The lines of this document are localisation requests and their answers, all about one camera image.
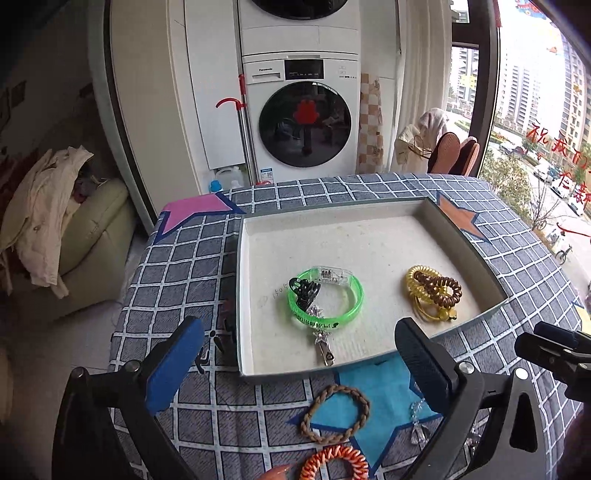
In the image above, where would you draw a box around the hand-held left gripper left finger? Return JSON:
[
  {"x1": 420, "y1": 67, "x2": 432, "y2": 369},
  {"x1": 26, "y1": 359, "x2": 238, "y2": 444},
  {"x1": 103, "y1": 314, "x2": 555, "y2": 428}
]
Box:
[{"x1": 52, "y1": 316, "x2": 206, "y2": 480}]

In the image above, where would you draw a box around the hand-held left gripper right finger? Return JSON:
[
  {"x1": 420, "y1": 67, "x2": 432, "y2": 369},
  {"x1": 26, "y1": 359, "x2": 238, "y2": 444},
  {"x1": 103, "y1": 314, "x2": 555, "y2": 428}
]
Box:
[{"x1": 394, "y1": 316, "x2": 548, "y2": 480}]

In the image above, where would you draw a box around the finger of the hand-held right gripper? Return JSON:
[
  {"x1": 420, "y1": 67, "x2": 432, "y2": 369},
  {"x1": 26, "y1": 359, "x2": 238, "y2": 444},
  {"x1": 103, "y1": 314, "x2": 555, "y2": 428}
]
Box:
[
  {"x1": 534, "y1": 322, "x2": 591, "y2": 358},
  {"x1": 515, "y1": 332, "x2": 591, "y2": 400}
]

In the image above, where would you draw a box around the yellow ring hair tie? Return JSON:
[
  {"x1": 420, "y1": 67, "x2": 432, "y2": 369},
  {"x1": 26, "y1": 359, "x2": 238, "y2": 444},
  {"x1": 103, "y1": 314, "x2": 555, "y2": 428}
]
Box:
[{"x1": 413, "y1": 295, "x2": 458, "y2": 324}]

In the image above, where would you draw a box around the brown spiral hair tie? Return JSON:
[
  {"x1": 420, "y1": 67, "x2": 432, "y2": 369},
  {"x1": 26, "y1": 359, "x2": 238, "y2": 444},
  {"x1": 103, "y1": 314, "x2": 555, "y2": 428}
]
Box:
[{"x1": 413, "y1": 270, "x2": 462, "y2": 306}]

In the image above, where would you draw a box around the yellow spiral hair tie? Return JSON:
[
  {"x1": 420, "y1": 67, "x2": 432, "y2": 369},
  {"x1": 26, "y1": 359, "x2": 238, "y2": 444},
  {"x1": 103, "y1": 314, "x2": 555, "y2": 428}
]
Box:
[{"x1": 405, "y1": 264, "x2": 451, "y2": 305}]

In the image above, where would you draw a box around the green translucent bangle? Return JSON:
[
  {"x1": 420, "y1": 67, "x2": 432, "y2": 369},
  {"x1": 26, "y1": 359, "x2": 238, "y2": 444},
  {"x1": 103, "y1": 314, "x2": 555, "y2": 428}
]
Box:
[{"x1": 287, "y1": 266, "x2": 365, "y2": 328}]

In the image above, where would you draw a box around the silver metal hair clip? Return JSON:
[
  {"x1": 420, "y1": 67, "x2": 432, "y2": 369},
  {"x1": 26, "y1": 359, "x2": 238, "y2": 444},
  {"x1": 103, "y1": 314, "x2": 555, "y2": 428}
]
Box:
[{"x1": 307, "y1": 305, "x2": 338, "y2": 367}]

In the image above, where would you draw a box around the shallow grey cardboard box tray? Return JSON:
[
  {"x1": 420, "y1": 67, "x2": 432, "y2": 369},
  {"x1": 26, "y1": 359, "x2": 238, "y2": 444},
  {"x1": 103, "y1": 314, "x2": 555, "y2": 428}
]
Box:
[{"x1": 236, "y1": 196, "x2": 509, "y2": 386}]

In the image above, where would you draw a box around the black claw hair clip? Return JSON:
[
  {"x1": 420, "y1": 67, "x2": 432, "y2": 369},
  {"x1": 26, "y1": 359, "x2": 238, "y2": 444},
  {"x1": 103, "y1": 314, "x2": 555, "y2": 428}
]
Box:
[{"x1": 287, "y1": 276, "x2": 321, "y2": 310}]

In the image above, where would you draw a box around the reddish brown cloth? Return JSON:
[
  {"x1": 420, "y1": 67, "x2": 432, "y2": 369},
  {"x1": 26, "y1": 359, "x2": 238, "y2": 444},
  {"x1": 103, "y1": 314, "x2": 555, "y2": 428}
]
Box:
[{"x1": 561, "y1": 411, "x2": 591, "y2": 480}]

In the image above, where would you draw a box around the checked star-print tablecloth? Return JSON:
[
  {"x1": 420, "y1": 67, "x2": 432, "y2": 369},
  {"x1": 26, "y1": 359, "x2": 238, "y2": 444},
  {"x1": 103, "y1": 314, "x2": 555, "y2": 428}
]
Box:
[{"x1": 108, "y1": 173, "x2": 591, "y2": 480}]

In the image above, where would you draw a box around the white plastic jug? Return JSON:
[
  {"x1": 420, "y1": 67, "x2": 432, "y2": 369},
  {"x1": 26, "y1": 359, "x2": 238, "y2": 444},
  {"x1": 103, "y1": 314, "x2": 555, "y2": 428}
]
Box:
[{"x1": 215, "y1": 165, "x2": 245, "y2": 190}]

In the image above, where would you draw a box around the beige clothes pile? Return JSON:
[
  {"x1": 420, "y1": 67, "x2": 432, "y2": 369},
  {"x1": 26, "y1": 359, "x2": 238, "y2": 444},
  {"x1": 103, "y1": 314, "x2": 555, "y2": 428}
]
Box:
[{"x1": 0, "y1": 147, "x2": 95, "y2": 298}]

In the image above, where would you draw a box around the beige cloth on chair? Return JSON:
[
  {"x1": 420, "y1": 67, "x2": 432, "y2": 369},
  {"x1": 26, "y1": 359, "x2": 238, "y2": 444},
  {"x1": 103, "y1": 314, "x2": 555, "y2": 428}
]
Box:
[{"x1": 394, "y1": 107, "x2": 450, "y2": 174}]

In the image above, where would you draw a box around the checked hanging cloth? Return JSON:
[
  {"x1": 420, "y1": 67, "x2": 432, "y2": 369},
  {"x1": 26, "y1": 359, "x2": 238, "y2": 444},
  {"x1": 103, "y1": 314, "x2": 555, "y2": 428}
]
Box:
[{"x1": 358, "y1": 73, "x2": 384, "y2": 174}]

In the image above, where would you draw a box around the white tall cabinet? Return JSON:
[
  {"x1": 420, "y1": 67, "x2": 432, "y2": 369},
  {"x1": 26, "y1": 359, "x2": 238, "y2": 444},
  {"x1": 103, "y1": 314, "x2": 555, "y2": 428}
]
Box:
[{"x1": 108, "y1": 0, "x2": 252, "y2": 222}]

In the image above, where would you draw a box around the white front-load washing machine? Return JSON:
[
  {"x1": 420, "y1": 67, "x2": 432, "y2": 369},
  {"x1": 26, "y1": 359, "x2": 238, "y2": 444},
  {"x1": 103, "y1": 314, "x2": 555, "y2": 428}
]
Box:
[{"x1": 240, "y1": 53, "x2": 361, "y2": 185}]

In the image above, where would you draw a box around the white stacked dryer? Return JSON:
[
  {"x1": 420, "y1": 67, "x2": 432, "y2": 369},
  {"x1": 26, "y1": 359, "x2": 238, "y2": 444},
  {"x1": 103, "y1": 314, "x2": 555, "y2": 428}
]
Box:
[{"x1": 238, "y1": 0, "x2": 361, "y2": 58}]

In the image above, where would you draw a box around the clear crystal bead bracelet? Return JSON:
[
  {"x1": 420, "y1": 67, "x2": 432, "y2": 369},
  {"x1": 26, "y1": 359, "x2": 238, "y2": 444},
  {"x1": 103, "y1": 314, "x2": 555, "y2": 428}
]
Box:
[{"x1": 409, "y1": 399, "x2": 481, "y2": 453}]

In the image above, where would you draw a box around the brown braided bracelet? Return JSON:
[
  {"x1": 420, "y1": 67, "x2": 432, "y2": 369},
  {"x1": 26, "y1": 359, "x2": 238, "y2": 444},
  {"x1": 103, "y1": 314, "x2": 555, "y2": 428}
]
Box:
[{"x1": 300, "y1": 384, "x2": 371, "y2": 445}]

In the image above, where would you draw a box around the orange spiral hair tie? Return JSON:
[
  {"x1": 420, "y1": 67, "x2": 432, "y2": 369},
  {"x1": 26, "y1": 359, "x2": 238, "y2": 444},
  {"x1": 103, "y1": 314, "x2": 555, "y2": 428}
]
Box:
[{"x1": 298, "y1": 445, "x2": 370, "y2": 480}]

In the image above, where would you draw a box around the red hook mop handle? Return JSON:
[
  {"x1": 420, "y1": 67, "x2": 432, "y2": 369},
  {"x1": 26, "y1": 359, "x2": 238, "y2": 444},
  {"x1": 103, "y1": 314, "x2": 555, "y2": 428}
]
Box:
[{"x1": 216, "y1": 74, "x2": 252, "y2": 185}]

